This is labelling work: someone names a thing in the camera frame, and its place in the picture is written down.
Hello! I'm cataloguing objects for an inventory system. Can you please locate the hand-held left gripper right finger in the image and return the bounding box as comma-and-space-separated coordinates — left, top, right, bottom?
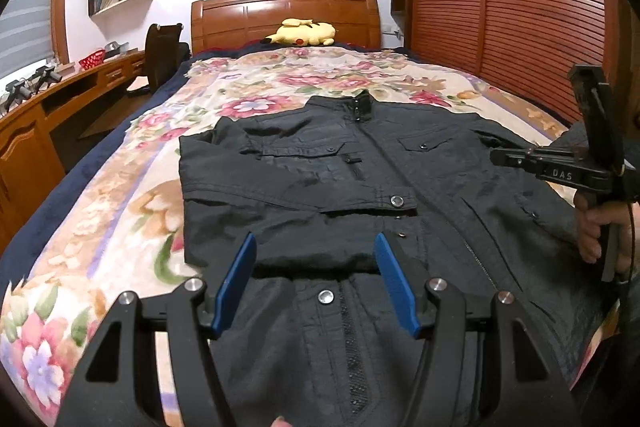
374, 232, 583, 427

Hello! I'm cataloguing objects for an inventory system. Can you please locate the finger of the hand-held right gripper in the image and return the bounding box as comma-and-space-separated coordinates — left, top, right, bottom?
489, 146, 547, 176

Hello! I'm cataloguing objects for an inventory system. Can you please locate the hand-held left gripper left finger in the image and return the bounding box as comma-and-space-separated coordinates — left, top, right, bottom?
55, 232, 258, 427

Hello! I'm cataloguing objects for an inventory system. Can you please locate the black jacket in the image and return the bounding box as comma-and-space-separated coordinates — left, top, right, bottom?
177, 89, 621, 427

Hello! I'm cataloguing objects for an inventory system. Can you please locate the person's right hand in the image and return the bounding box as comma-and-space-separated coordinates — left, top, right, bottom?
574, 198, 640, 276

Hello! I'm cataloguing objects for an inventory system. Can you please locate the floral blanket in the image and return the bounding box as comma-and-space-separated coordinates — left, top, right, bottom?
0, 46, 581, 427

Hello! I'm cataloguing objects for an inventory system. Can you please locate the yellow plush toy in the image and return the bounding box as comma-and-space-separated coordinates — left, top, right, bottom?
262, 18, 337, 48

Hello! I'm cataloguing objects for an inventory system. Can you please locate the dark brown chair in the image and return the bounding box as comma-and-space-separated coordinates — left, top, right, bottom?
126, 23, 191, 96

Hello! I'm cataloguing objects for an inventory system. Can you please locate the wooden desk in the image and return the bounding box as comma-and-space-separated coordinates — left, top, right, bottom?
0, 49, 151, 253

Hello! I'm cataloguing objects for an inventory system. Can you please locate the red basket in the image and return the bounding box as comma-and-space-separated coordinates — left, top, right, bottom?
78, 49, 107, 71

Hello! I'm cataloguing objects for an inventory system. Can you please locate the wooden bed headboard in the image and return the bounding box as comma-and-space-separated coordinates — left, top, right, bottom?
191, 0, 382, 56

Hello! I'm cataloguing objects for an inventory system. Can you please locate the black clamp device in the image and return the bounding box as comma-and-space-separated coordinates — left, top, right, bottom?
1, 78, 32, 106
27, 65, 60, 90

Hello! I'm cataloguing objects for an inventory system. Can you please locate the grey window blind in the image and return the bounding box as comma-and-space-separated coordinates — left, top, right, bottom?
0, 0, 59, 84

